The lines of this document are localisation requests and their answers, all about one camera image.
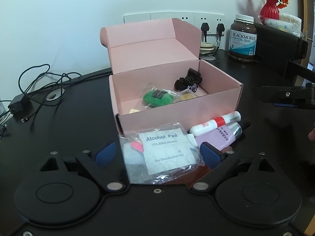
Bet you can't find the black power plug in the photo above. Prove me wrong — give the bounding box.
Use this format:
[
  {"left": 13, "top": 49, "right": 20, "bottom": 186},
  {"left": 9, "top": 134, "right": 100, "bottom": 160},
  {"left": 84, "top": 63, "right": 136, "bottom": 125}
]
[
  {"left": 216, "top": 23, "right": 225, "bottom": 38},
  {"left": 201, "top": 22, "right": 210, "bottom": 42}
]

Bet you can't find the alcohol pad bag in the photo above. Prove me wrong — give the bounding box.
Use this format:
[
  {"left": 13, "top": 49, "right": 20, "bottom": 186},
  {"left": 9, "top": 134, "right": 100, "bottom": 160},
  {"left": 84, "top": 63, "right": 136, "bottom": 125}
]
[{"left": 119, "top": 123, "right": 205, "bottom": 185}]

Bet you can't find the green pouch in plastic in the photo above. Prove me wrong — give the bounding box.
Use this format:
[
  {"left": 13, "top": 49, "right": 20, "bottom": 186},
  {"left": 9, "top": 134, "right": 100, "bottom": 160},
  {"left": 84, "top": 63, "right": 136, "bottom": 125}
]
[{"left": 143, "top": 89, "right": 175, "bottom": 108}]

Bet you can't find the black power adapter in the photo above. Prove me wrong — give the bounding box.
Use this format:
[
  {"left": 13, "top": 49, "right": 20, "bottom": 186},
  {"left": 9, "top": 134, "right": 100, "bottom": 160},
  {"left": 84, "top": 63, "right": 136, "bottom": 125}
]
[{"left": 8, "top": 94, "right": 32, "bottom": 120}]

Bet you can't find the silver desk grommet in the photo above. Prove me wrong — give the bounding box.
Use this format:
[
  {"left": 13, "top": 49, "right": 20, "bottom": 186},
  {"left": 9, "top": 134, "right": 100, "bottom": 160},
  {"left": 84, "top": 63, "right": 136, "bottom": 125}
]
[{"left": 46, "top": 88, "right": 65, "bottom": 102}]

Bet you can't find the pink cardboard box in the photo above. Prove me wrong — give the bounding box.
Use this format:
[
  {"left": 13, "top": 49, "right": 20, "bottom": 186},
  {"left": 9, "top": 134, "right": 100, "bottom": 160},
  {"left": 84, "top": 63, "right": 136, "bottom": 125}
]
[{"left": 100, "top": 18, "right": 243, "bottom": 134}]

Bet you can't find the black power plug left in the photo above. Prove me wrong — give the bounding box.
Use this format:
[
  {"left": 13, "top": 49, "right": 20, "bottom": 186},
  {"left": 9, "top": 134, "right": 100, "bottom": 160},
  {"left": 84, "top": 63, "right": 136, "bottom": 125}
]
[{"left": 201, "top": 22, "right": 210, "bottom": 42}]

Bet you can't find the white wall socket strip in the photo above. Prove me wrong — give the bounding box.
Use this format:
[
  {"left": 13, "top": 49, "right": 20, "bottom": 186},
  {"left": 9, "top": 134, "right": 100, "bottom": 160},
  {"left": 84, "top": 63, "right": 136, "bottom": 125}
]
[{"left": 123, "top": 11, "right": 226, "bottom": 51}]

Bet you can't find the brown fish oil bottle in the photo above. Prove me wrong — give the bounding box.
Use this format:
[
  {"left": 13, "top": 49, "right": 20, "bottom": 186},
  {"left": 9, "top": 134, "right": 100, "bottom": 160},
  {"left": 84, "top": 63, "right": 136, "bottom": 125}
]
[{"left": 229, "top": 14, "right": 257, "bottom": 61}]

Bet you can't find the white red tube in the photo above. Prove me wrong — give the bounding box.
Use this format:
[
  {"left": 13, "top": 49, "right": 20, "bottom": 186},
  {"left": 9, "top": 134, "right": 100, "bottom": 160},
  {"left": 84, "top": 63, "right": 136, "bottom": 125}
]
[{"left": 189, "top": 111, "right": 241, "bottom": 137}]

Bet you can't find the cotton swab box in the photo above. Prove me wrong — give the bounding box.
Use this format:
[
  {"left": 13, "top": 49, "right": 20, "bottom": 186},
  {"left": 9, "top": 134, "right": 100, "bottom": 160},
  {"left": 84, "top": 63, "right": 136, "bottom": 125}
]
[{"left": 279, "top": 13, "right": 302, "bottom": 37}]

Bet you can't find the red ribbed vase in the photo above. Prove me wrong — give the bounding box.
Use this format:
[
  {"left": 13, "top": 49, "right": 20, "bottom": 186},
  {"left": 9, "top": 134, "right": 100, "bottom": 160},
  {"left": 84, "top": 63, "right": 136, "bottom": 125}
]
[{"left": 260, "top": 0, "right": 279, "bottom": 20}]

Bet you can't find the yellow sachet packet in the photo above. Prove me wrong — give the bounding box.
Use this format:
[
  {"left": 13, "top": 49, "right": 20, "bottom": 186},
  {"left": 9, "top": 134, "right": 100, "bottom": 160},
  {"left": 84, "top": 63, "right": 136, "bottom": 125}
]
[{"left": 129, "top": 109, "right": 139, "bottom": 114}]

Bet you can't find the person right hand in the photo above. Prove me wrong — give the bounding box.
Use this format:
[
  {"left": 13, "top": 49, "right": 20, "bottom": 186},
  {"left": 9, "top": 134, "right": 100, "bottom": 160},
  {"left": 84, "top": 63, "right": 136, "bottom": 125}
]
[{"left": 308, "top": 129, "right": 315, "bottom": 141}]

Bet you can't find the black power plug right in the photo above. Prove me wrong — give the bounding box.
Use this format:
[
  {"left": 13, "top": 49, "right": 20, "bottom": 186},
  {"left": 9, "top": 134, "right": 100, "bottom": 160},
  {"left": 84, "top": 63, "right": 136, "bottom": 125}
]
[{"left": 216, "top": 23, "right": 225, "bottom": 38}]

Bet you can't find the purple cosmetic tube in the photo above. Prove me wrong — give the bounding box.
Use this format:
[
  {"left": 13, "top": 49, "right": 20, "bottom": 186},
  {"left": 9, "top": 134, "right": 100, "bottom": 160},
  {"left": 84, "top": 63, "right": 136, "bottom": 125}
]
[{"left": 195, "top": 118, "right": 251, "bottom": 151}]

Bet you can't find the black cable bundle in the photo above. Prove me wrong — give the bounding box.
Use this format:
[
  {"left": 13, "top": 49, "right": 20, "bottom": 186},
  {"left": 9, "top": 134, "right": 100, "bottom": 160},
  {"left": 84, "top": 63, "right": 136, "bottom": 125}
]
[{"left": 0, "top": 63, "right": 113, "bottom": 138}]

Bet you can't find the black hair clip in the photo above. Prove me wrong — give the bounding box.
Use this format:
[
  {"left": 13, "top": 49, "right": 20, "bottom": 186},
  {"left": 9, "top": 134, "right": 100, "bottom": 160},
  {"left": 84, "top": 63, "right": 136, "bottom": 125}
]
[{"left": 174, "top": 68, "right": 202, "bottom": 93}]

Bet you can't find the black storage box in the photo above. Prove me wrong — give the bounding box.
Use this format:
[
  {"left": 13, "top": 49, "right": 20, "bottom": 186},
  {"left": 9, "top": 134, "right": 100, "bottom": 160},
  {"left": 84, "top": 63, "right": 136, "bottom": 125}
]
[{"left": 254, "top": 23, "right": 308, "bottom": 61}]

